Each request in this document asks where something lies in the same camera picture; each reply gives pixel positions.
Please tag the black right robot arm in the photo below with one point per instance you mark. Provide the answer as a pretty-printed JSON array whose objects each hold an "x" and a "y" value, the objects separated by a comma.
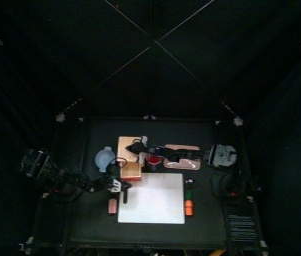
[{"x": 188, "y": 154}]

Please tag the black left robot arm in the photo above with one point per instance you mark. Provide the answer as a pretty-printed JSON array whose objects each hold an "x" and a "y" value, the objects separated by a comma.
[{"x": 57, "y": 175}]

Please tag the red plastic cup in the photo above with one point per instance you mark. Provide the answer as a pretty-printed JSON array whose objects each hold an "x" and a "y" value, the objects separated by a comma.
[{"x": 154, "y": 161}]

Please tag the grey bowl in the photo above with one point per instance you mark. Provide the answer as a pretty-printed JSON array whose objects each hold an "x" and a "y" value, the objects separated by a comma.
[{"x": 104, "y": 160}]

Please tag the white cutting board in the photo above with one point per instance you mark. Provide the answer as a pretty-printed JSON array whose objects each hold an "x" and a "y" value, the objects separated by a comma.
[{"x": 154, "y": 200}]

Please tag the small dark round toy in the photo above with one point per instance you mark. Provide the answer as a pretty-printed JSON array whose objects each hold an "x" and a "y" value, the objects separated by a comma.
[{"x": 189, "y": 181}]

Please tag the small green toy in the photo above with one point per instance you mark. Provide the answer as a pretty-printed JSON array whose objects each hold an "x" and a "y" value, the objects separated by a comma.
[{"x": 188, "y": 193}]

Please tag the orange toy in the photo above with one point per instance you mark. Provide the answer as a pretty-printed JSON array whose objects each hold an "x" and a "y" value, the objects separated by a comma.
[{"x": 189, "y": 207}]

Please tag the grey device right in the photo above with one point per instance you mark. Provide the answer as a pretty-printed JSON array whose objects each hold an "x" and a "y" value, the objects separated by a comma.
[{"x": 221, "y": 156}]

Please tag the white text label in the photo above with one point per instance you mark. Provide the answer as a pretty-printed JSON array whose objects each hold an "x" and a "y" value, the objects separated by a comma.
[{"x": 241, "y": 226}]

